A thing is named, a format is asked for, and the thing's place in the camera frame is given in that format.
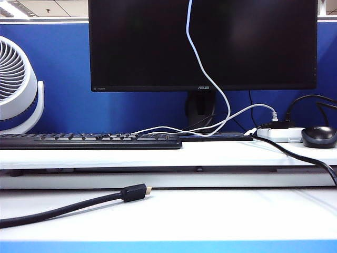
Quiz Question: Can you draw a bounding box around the black plug on power strip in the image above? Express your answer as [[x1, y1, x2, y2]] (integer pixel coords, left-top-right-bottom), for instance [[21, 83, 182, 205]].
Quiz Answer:
[[260, 120, 295, 130]]

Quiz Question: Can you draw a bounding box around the black computer mouse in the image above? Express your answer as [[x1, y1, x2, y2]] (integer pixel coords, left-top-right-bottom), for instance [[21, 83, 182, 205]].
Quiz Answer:
[[301, 126, 337, 149]]

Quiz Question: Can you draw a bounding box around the white power strip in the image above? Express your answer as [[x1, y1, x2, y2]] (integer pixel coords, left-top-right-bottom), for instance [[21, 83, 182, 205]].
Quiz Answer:
[[244, 126, 306, 144]]

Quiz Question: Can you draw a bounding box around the thin black monitor cable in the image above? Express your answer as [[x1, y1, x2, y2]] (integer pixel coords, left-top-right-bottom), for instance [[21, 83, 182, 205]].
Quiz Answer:
[[248, 91, 258, 129]]

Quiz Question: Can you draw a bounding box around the black monitor stand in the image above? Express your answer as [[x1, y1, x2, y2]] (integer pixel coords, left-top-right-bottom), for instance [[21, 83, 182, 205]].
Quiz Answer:
[[185, 91, 217, 130]]

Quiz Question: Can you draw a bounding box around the white cable with ribbed plug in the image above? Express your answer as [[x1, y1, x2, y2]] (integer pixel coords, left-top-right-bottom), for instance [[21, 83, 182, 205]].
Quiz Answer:
[[147, 104, 279, 137]]

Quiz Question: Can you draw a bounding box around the black computer keyboard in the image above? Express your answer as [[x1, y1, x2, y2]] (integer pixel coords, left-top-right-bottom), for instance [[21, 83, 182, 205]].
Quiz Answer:
[[0, 132, 183, 150]]

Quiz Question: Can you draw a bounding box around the blue office partition panel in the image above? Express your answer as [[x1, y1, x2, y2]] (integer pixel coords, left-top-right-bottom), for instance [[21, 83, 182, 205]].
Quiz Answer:
[[0, 20, 337, 135]]

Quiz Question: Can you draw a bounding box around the thick black power cord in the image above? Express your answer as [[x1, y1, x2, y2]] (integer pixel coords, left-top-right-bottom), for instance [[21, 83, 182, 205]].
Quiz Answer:
[[250, 133, 337, 186]]

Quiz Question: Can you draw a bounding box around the black looping cable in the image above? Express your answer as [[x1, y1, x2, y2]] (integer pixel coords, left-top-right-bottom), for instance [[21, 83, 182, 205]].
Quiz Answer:
[[285, 94, 337, 121]]

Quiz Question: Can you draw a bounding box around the thin black mouse cable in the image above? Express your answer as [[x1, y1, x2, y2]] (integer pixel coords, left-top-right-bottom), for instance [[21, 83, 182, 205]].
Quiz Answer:
[[315, 102, 337, 128]]

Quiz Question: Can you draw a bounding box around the black ASUS computer monitor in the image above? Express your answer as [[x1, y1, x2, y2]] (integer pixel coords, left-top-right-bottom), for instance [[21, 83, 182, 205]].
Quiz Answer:
[[88, 0, 319, 93]]

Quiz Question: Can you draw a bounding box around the black HDMI cable gold plug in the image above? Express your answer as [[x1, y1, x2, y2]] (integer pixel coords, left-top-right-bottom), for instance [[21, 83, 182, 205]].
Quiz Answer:
[[0, 183, 153, 229]]

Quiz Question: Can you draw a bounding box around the white desk fan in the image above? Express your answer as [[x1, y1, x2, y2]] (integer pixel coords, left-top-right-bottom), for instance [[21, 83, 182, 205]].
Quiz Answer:
[[0, 36, 45, 135]]

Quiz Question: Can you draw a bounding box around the white Type-C charging cable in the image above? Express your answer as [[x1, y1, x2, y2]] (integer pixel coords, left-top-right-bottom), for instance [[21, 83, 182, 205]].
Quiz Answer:
[[131, 0, 232, 138]]

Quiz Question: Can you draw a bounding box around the white foam board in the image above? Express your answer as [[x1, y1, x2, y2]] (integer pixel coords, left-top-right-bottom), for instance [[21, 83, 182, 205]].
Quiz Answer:
[[0, 141, 337, 171]]

